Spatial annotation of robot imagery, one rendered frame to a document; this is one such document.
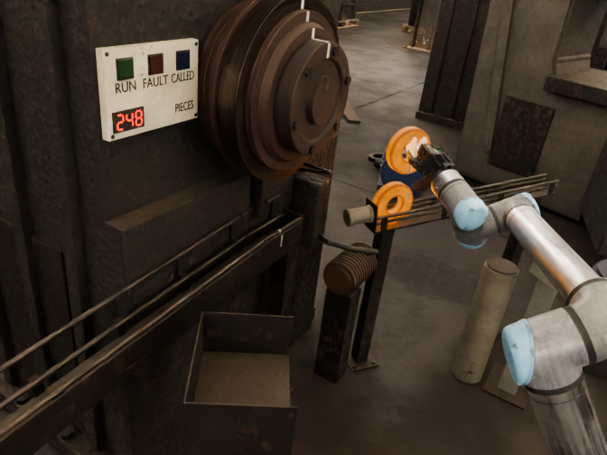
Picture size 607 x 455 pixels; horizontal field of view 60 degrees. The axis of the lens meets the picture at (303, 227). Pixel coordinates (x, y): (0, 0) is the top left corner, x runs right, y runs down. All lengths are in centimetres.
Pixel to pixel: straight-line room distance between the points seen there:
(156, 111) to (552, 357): 94
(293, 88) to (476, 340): 128
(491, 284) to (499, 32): 234
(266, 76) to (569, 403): 91
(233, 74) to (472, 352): 142
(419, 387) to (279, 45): 142
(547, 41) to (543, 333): 294
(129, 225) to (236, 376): 41
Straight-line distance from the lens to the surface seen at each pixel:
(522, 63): 393
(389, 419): 201
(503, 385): 226
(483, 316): 205
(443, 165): 157
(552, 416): 119
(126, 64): 113
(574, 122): 382
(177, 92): 124
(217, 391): 118
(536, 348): 110
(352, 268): 176
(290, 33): 127
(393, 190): 178
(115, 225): 121
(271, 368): 122
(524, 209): 156
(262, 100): 122
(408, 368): 222
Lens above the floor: 145
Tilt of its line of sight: 28 degrees down
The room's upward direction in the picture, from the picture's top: 7 degrees clockwise
